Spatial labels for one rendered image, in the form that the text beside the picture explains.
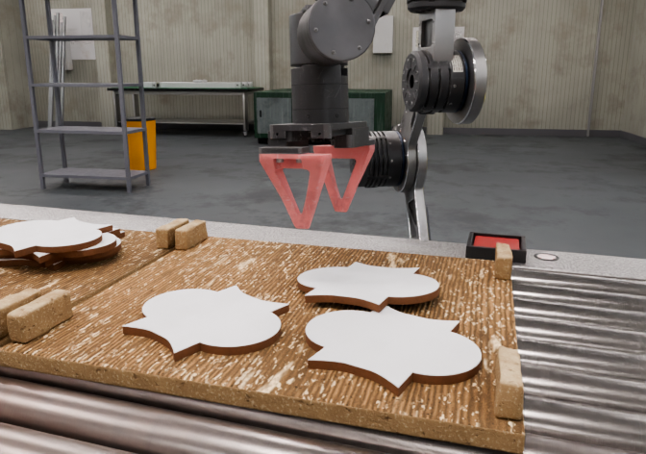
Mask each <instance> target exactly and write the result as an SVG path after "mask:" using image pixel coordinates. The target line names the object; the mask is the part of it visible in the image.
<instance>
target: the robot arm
mask: <svg viewBox="0 0 646 454"><path fill-rule="evenodd" d="M315 1H316V2H315V3H314V4H313V5H306V6H305V7H304V8H303V9H302V10H301V11H300V12H298V13H294V14H291V15H290V16H289V42H290V66H292V67H297V68H291V69H290V71H291V99H292V123H287V124H273V125H270V131H268V146H264V147H259V155H260V163H261V165H262V167H263V169H264V170H265V172H266V174H267V175H268V177H269V179H270V180H271V182H272V184H273V185H274V187H275V189H276V190H277V192H278V193H279V194H280V196H281V198H282V200H283V202H284V204H285V206H286V210H287V212H288V214H289V216H290V218H291V220H292V222H293V224H294V226H295V228H298V229H309V228H310V227H311V222H312V219H313V216H314V213H315V209H316V206H317V203H318V200H319V197H320V193H321V190H322V188H323V185H324V182H325V185H326V188H327V191H328V193H329V196H330V198H331V201H332V204H333V206H334V209H335V211H336V212H345V213H346V212H347V211H348V209H349V207H350V204H351V202H352V200H353V197H354V195H355V192H356V190H357V187H358V185H359V183H360V180H361V178H362V175H363V173H364V171H365V170H366V168H367V166H368V164H369V162H370V160H371V157H372V155H373V153H374V151H375V140H374V139H369V127H367V121H349V100H348V67H344V65H348V61H351V60H353V59H355V58H357V57H359V56H360V55H362V54H363V53H364V52H365V51H366V50H367V49H368V47H369V46H370V44H371V42H372V40H373V37H374V35H375V26H376V24H377V22H378V20H379V18H381V17H383V16H385V15H387V14H388V13H389V11H390V9H391V8H392V6H393V4H394V2H395V0H315ZM309 139H311V141H330V142H331V145H315V146H314V147H313V152H314V154H312V153H310V147H309ZM332 159H355V160H356V164H355V166H354V169H353V172H352V175H351V177H350V180H349V183H348V185H347V188H346V191H345V192H344V195H343V198H341V197H340V195H339V191H338V188H337V185H336V181H335V174H334V169H333V164H332ZM284 168H303V169H306V170H308V171H309V172H310V178H309V184H308V190H307V196H306V201H305V205H304V209H303V212H302V213H300V211H299V209H298V206H297V204H296V202H295V199H294V197H293V194H292V192H291V189H290V187H289V184H288V182H287V180H286V177H285V174H284V172H283V169H284Z"/></svg>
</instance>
